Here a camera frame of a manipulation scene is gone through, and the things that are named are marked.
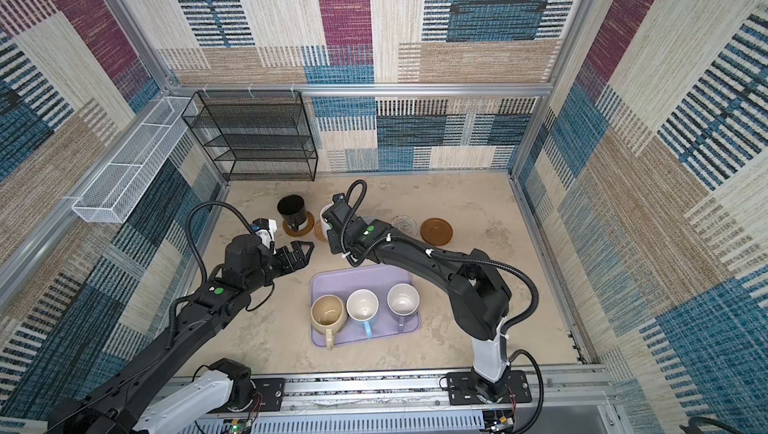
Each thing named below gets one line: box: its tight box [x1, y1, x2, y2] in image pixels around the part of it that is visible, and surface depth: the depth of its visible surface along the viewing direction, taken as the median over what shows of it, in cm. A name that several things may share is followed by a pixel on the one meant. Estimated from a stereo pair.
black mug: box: [277, 194, 308, 232], surface depth 100 cm
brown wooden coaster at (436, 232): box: [420, 218, 453, 246], surface depth 107 cm
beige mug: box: [310, 294, 348, 350], surface depth 79 cm
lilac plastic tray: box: [310, 265, 421, 347], surface depth 91 cm
